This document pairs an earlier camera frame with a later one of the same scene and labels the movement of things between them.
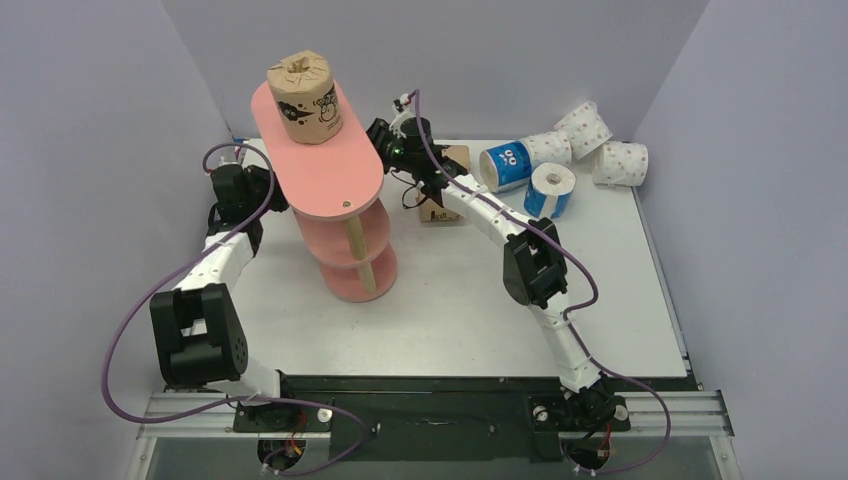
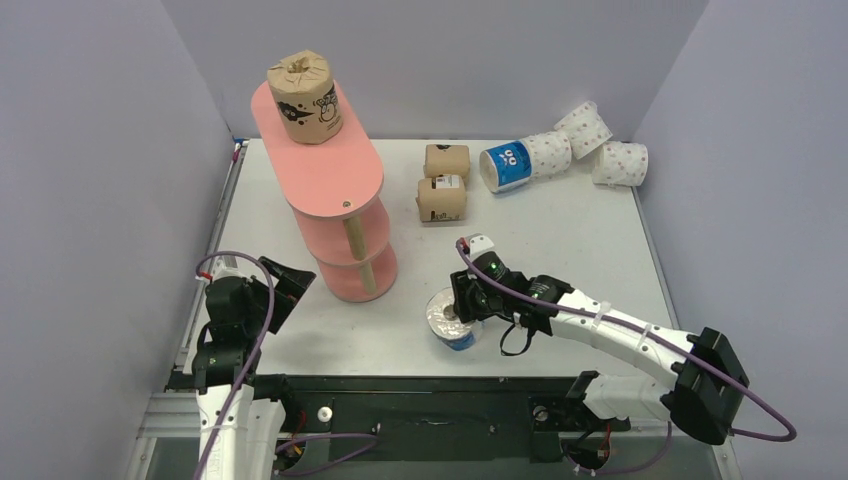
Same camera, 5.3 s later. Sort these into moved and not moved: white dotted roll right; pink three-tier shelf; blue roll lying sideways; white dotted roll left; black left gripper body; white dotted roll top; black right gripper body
Moved: black left gripper body; black right gripper body
Not moved: white dotted roll top; blue roll lying sideways; white dotted roll right; pink three-tier shelf; white dotted roll left
